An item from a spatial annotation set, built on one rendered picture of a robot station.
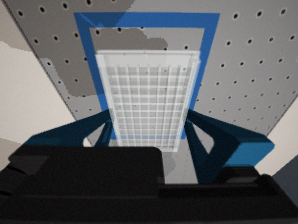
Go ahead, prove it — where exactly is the blue tape outline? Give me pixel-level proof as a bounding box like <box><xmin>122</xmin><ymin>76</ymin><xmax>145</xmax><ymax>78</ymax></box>
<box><xmin>73</xmin><ymin>12</ymin><xmax>220</xmax><ymax>111</ymax></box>

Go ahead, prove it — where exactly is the white well plate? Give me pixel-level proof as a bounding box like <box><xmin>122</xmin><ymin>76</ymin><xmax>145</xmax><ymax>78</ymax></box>
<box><xmin>95</xmin><ymin>50</ymin><xmax>201</xmax><ymax>152</ymax></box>

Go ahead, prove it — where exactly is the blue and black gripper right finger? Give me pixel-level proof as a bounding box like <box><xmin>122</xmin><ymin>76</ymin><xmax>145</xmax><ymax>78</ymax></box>
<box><xmin>184</xmin><ymin>109</ymin><xmax>275</xmax><ymax>183</ymax></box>

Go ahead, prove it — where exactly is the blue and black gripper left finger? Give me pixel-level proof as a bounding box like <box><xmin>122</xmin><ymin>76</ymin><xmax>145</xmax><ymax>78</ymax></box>
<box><xmin>22</xmin><ymin>109</ymin><xmax>113</xmax><ymax>146</ymax></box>

